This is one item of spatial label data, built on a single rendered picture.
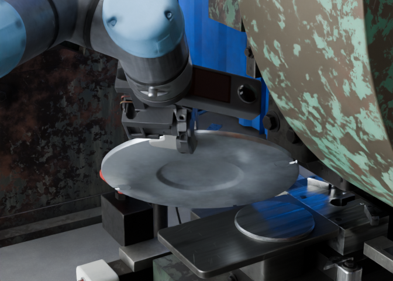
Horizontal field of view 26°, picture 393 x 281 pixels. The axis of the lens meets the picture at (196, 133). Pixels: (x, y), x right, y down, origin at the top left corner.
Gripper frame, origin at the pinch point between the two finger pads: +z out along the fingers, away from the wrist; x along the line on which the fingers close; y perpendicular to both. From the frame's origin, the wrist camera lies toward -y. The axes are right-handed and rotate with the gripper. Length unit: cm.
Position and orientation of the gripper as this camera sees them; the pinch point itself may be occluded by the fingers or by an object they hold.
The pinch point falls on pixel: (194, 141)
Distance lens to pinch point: 114.1
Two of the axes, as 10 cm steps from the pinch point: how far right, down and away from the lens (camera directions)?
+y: -9.9, -0.5, 1.2
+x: -0.9, 9.2, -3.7
